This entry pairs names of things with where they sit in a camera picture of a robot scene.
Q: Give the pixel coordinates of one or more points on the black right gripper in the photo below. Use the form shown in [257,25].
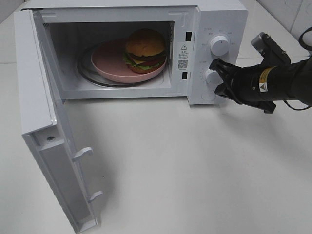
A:
[244,85]

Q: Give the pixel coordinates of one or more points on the white microwave knob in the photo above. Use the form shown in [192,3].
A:
[219,45]
[212,77]

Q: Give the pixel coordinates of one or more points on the round white door button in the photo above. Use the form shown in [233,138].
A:
[208,96]

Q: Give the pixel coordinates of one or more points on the burger with lettuce and cheese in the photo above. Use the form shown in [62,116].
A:
[145,51]

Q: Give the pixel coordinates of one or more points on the pink round plate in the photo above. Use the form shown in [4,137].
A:
[107,59]

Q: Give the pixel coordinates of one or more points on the white microwave door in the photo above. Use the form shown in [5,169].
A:
[45,126]

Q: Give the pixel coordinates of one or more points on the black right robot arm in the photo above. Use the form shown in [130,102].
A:
[291,82]

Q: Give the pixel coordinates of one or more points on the white microwave oven body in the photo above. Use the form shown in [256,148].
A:
[187,26]

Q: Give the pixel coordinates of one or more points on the glass microwave turntable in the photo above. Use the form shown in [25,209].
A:
[86,70]

